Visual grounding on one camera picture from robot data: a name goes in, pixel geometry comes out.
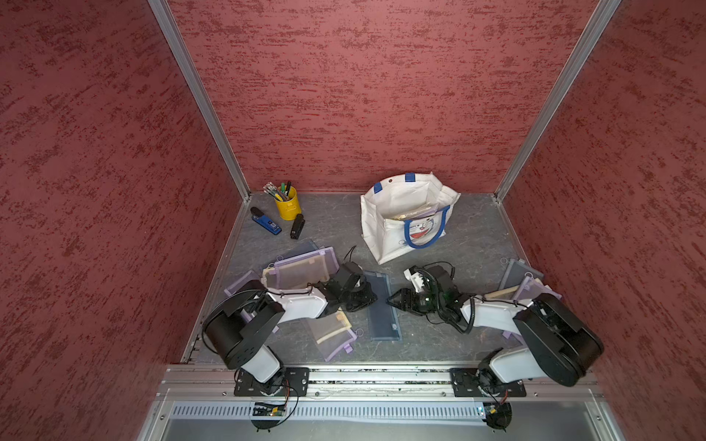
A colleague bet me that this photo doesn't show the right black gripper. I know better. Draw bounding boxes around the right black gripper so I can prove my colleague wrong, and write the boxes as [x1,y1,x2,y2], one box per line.
[385,288,444,317]

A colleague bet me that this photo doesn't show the blue grey mesh pouch front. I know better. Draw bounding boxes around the blue grey mesh pouch front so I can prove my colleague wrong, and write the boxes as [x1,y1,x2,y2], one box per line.
[364,271,402,342]

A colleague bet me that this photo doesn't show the beige mesh pouch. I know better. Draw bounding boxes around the beige mesh pouch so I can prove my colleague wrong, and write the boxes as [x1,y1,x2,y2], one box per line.
[384,203,439,221]

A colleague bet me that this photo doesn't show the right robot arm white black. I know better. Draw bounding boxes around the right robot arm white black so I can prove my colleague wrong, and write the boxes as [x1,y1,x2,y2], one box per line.
[386,265,604,398]

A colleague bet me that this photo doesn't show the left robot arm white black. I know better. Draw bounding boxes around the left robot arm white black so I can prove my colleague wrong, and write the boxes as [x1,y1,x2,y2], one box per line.
[202,263,378,395]

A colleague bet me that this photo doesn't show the purple trim mesh pouch centre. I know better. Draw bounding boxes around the purple trim mesh pouch centre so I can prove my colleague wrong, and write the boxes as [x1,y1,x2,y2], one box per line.
[260,247,339,290]

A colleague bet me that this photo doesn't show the white canvas Doraemon tote bag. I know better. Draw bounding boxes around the white canvas Doraemon tote bag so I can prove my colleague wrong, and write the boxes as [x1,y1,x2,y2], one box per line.
[360,173,461,265]

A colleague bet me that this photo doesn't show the black stapler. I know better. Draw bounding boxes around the black stapler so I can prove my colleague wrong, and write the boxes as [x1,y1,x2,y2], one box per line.
[290,213,305,240]

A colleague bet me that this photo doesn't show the yellow pen cup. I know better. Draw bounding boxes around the yellow pen cup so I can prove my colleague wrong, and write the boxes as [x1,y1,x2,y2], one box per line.
[275,187,302,222]

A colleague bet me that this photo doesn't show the pens in cup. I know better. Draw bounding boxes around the pens in cup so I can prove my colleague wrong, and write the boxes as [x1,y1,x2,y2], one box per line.
[263,182,292,202]

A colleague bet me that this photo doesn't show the blue stapler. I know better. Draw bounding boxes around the blue stapler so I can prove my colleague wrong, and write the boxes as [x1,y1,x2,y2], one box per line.
[250,207,282,235]

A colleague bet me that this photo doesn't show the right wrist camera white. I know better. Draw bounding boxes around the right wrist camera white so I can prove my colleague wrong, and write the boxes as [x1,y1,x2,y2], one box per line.
[404,266,430,293]

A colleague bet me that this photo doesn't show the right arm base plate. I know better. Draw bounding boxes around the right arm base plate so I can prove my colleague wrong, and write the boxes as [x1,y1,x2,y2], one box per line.
[450,369,527,402]

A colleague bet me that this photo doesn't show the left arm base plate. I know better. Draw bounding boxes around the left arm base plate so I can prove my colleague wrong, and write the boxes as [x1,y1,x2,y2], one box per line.
[233,367,311,398]

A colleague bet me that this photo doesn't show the aluminium front rail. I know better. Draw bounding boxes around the aluminium front rail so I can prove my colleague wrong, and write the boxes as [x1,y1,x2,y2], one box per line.
[157,362,605,404]

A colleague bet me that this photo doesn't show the left corner aluminium post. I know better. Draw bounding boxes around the left corner aluminium post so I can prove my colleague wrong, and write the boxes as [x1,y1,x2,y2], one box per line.
[148,0,251,202]

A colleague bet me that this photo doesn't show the corner aluminium post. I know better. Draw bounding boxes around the corner aluminium post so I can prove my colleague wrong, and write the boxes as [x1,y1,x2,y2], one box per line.
[495,0,621,205]
[148,0,251,202]

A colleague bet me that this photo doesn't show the right corner aluminium post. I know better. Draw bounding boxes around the right corner aluminium post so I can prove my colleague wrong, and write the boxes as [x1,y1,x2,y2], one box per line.
[495,0,621,205]

